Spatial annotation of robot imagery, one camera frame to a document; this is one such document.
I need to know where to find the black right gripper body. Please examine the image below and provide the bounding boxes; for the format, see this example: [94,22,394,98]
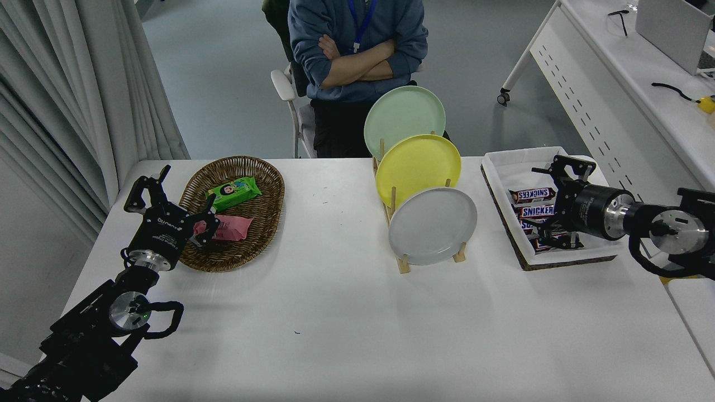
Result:
[568,184,614,241]

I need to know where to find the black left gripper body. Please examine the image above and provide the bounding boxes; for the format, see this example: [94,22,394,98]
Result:
[126,202,195,264]

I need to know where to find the grey round plate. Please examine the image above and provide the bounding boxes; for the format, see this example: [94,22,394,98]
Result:
[389,187,478,266]

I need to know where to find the yellow round plate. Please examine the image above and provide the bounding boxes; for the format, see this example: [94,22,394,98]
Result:
[375,134,463,208]

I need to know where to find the wooden plate rack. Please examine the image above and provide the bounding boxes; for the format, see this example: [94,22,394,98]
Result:
[371,131,468,275]

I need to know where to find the pale green round plate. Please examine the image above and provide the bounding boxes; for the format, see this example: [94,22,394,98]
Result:
[364,85,446,160]

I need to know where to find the person's left hand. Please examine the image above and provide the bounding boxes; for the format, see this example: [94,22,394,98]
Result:
[318,34,342,61]

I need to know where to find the pink snack pack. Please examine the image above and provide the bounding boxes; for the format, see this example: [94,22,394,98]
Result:
[193,214,254,242]

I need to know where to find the green snack pack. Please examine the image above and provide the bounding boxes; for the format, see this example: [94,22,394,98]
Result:
[207,176,263,213]

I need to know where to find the white lined tray dark base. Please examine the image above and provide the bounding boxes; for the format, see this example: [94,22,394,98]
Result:
[481,146,621,272]

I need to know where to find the brown wicker basket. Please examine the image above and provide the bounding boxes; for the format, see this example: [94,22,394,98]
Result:
[178,156,285,273]

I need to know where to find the white desk with perforated panel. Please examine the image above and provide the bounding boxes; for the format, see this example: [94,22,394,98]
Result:
[497,0,715,269]

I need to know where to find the pale grey curtain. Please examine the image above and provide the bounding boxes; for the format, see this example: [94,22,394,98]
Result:
[0,0,190,243]

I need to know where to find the black eyeglasses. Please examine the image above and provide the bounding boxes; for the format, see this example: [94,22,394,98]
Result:
[608,10,631,37]

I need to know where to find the white chair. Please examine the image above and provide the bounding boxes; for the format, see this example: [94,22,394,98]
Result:
[271,64,316,159]

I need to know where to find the silver laptop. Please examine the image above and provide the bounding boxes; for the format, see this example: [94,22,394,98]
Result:
[636,0,715,76]

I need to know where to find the dark green jacket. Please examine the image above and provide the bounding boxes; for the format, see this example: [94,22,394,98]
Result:
[262,0,308,98]

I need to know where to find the person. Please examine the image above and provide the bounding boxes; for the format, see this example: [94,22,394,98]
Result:
[288,0,430,159]

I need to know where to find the black cable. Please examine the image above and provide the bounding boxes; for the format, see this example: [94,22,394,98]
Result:
[652,83,700,104]

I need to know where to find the blue lanyard with badge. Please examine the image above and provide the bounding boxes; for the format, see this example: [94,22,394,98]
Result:
[347,0,378,54]

